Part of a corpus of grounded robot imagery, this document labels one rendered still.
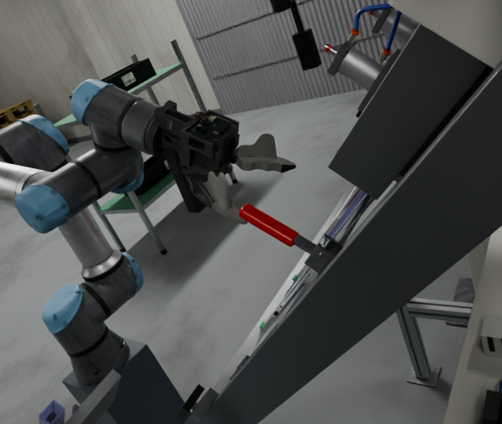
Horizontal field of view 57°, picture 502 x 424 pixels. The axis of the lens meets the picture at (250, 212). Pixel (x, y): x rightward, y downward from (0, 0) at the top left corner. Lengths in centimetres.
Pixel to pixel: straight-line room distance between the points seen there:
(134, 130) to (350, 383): 125
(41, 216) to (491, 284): 81
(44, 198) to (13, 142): 39
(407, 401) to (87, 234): 108
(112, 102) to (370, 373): 130
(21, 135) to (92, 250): 32
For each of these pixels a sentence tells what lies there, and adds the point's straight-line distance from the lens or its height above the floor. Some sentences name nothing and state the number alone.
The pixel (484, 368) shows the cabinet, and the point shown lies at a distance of 87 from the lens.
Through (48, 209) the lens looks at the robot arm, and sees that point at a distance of 75.
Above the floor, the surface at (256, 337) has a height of 73.
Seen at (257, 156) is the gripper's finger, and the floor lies 105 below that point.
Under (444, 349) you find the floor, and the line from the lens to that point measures 174.
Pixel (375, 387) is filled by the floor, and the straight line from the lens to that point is 168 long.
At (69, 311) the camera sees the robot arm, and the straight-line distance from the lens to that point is 123.
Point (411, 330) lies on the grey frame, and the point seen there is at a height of 22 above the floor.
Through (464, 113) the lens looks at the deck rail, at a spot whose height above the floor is 118.
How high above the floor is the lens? 128
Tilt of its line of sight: 25 degrees down
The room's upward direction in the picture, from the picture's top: 24 degrees counter-clockwise
